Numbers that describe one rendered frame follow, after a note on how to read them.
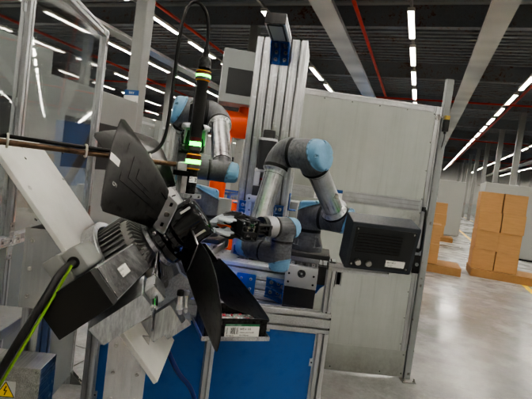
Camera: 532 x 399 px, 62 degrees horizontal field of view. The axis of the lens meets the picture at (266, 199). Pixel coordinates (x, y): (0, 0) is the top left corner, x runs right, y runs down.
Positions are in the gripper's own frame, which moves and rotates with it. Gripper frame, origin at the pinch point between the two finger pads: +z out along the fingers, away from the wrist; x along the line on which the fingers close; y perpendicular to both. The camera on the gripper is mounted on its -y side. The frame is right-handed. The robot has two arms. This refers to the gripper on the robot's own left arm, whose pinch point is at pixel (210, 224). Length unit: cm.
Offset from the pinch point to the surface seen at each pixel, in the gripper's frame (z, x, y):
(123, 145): 40, -23, 21
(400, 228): -66, -7, 25
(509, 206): -786, 9, -207
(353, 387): -169, 125, -44
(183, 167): 15.0, -17.3, 3.4
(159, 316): 22.2, 20.8, 16.3
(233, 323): -9.5, 30.7, 8.8
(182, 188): 14.6, -11.5, 4.0
